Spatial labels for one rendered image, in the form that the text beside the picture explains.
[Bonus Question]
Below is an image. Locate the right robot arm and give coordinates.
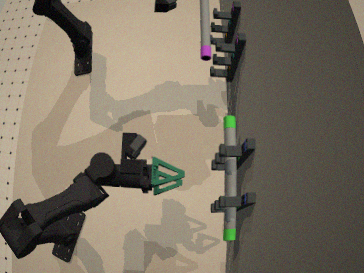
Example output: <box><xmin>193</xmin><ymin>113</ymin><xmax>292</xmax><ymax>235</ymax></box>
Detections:
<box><xmin>0</xmin><ymin>133</ymin><xmax>147</xmax><ymax>262</ymax></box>

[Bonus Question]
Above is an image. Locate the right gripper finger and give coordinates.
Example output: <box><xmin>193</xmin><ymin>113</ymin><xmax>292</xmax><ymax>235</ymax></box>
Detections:
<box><xmin>154</xmin><ymin>170</ymin><xmax>183</xmax><ymax>195</ymax></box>
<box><xmin>151</xmin><ymin>157</ymin><xmax>185</xmax><ymax>187</ymax></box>

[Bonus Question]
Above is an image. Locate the beige wall panel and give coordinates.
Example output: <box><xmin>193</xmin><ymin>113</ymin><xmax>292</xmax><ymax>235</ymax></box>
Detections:
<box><xmin>219</xmin><ymin>0</ymin><xmax>364</xmax><ymax>273</ymax></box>

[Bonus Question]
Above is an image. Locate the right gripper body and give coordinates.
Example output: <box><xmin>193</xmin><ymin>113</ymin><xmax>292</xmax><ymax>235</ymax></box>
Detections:
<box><xmin>118</xmin><ymin>159</ymin><xmax>152</xmax><ymax>193</ymax></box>

